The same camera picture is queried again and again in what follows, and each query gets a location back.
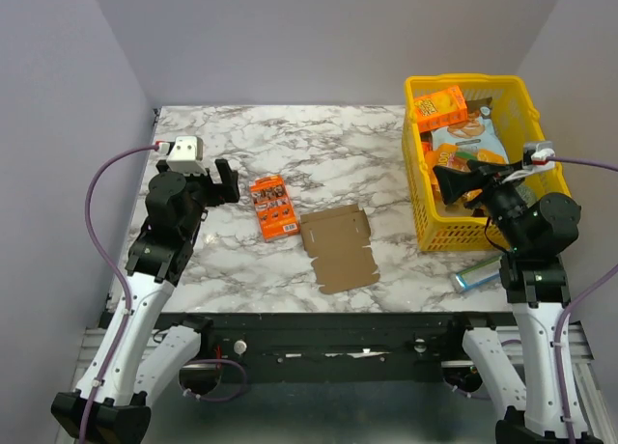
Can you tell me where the brown cardboard box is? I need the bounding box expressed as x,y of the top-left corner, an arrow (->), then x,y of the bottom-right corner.
300,205 -> 379,294

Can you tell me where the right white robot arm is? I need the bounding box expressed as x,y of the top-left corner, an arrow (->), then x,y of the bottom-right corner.
434,161 -> 599,443

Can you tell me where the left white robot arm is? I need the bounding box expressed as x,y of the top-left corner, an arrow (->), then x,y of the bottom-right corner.
51,159 -> 239,443

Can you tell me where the orange product box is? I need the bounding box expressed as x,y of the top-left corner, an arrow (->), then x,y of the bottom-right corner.
250,176 -> 300,241

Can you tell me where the orange snack box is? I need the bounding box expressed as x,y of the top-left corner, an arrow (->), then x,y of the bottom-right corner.
413,85 -> 468,132

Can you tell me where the orange candy bag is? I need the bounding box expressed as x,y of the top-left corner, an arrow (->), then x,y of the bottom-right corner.
424,144 -> 478,202

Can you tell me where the green mesh sponge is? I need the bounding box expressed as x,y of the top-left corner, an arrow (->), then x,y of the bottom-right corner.
516,183 -> 538,208

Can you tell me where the yellow plastic basket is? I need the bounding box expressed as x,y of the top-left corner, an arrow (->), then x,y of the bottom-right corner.
402,73 -> 581,259

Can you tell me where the light blue snack bag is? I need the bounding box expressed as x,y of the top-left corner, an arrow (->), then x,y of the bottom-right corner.
432,103 -> 509,161

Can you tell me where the small blue white packet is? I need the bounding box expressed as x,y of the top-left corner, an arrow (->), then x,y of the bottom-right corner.
452,256 -> 501,292

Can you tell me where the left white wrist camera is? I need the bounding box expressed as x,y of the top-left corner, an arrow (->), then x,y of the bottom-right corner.
166,135 -> 206,176

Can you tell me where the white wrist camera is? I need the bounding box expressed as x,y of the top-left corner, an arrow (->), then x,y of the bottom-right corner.
522,141 -> 555,166
166,135 -> 206,176

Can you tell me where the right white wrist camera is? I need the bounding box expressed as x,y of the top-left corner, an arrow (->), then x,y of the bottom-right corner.
522,141 -> 555,166

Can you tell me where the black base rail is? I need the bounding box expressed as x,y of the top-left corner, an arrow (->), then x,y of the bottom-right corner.
98,311 -> 518,385

